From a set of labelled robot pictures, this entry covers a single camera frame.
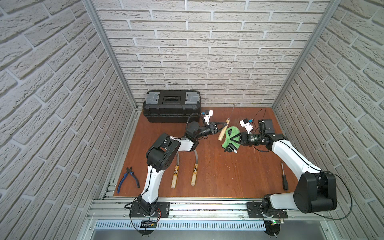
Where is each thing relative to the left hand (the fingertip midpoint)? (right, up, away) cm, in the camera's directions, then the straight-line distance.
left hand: (229, 125), depth 79 cm
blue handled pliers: (-59, -27, +6) cm, 65 cm away
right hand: (+3, -8, +2) cm, 9 cm away
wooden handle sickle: (-30, -28, +5) cm, 42 cm away
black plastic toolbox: (-35, +12, +18) cm, 41 cm away
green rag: (0, -4, -1) cm, 4 cm away
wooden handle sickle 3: (-3, -3, +1) cm, 5 cm away
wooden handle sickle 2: (-19, -27, +6) cm, 33 cm away
